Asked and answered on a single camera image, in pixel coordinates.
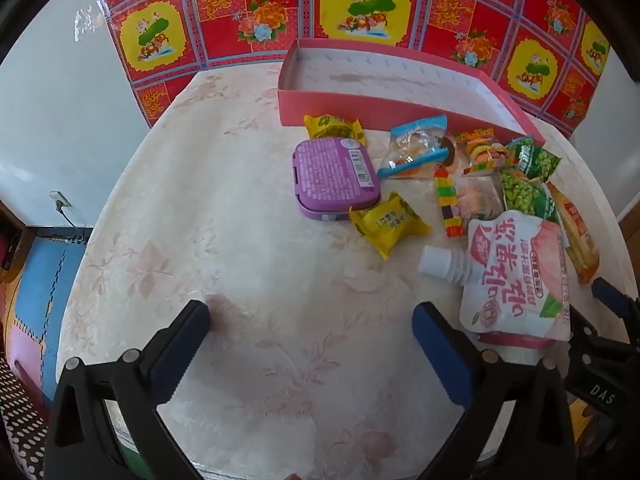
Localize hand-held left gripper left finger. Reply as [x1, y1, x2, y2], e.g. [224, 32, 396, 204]
[47, 300, 211, 480]

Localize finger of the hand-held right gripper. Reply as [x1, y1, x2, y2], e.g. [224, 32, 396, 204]
[591, 277, 640, 323]
[567, 305, 626, 356]

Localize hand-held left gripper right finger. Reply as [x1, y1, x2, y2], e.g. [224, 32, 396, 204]
[411, 301, 576, 480]

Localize orange cracker packet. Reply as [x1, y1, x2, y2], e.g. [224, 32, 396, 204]
[545, 182, 601, 286]

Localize white pink jelly pouch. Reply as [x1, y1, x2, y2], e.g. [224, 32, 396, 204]
[419, 210, 572, 348]

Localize green pea packet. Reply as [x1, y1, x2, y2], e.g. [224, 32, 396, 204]
[497, 167, 560, 223]
[505, 136, 562, 183]

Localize yellow snack packet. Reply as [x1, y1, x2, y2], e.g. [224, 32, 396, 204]
[348, 191, 432, 261]
[303, 114, 367, 147]

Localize colourful candy stick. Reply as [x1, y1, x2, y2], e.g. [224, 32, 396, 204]
[433, 167, 466, 238]

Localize clear pink snack packet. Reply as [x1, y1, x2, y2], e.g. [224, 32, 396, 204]
[452, 175, 505, 221]

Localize burger gummy packet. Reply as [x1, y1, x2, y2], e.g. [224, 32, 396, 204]
[454, 127, 511, 177]

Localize chocolate donut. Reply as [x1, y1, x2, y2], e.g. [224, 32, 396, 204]
[440, 135, 466, 171]

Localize blue clear pastry packet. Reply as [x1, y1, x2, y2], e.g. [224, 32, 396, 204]
[376, 115, 449, 181]

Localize pink cardboard box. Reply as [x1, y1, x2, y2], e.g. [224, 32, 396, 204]
[277, 37, 547, 147]

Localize colourful foam floor mat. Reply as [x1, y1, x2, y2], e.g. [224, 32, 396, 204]
[0, 225, 93, 401]

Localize polka dot cloth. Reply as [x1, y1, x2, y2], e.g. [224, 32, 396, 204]
[0, 355, 56, 480]

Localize dark wooden cabinet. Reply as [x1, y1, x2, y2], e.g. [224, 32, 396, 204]
[0, 205, 31, 283]

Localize black cable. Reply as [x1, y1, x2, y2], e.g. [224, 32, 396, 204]
[59, 204, 83, 233]

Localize red floral patterned wall cloth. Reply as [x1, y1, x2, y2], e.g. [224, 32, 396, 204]
[94, 0, 612, 138]

